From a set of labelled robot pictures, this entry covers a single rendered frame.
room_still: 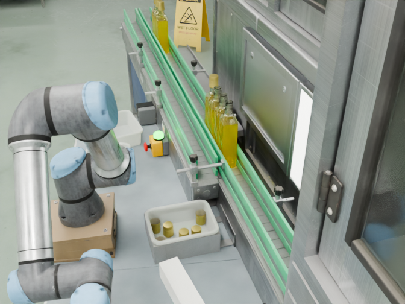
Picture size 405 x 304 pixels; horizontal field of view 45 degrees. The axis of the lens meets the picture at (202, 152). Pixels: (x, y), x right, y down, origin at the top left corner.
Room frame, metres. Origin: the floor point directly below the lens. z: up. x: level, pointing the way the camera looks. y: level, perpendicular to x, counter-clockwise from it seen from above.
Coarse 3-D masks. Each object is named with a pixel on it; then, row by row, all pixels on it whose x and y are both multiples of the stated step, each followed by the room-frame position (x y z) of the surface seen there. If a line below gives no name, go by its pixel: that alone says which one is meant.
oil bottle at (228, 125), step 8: (224, 120) 1.44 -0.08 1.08; (232, 120) 1.45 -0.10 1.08; (224, 128) 1.44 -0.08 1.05; (232, 128) 1.44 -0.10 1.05; (224, 136) 1.44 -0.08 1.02; (232, 136) 1.44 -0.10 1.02; (224, 144) 1.44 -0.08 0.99; (232, 144) 1.44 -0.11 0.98; (224, 152) 1.44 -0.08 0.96; (232, 152) 1.44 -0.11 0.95; (232, 160) 1.44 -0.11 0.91
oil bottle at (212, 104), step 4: (212, 100) 1.58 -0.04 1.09; (208, 104) 1.59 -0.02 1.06; (212, 104) 1.56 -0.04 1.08; (216, 104) 1.55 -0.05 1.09; (208, 108) 1.59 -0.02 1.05; (212, 108) 1.55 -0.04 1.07; (208, 112) 1.59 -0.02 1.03; (212, 112) 1.55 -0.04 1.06; (208, 116) 1.59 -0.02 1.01; (212, 116) 1.55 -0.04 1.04; (208, 120) 1.59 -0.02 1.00; (212, 120) 1.55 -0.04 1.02; (208, 124) 1.59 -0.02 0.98; (212, 124) 1.55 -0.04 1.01; (208, 128) 1.59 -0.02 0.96; (212, 128) 1.55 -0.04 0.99; (212, 132) 1.55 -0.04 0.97
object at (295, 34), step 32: (224, 0) 1.94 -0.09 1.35; (256, 0) 1.67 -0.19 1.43; (288, 0) 1.48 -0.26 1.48; (320, 0) 1.30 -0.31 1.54; (224, 32) 2.03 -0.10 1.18; (256, 32) 1.66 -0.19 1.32; (288, 32) 1.41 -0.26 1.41; (320, 32) 1.27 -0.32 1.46; (224, 64) 2.02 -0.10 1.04; (256, 160) 1.60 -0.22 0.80; (288, 192) 1.32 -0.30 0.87
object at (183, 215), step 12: (180, 204) 1.28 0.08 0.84; (192, 204) 1.29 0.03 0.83; (204, 204) 1.29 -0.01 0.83; (156, 216) 1.26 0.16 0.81; (168, 216) 1.27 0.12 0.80; (180, 216) 1.28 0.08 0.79; (192, 216) 1.29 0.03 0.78; (180, 228) 1.24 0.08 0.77; (204, 228) 1.24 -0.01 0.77; (216, 228) 1.16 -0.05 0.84; (156, 240) 1.11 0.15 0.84; (168, 240) 1.11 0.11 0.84; (180, 240) 1.11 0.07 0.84
